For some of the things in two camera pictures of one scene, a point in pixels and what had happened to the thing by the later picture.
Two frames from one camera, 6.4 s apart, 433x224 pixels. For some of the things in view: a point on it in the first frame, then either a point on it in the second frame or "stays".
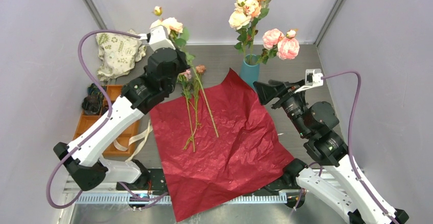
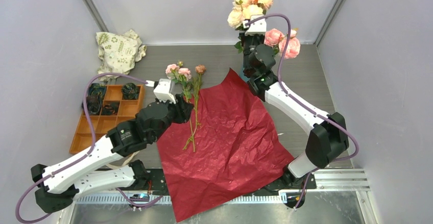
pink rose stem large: [287, 46] stays
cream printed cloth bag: [119, 53] stays
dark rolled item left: [91, 104] stays
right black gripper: [283, 90] -> [244, 37]
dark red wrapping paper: [217, 144] stays
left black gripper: [184, 66] -> [183, 109]
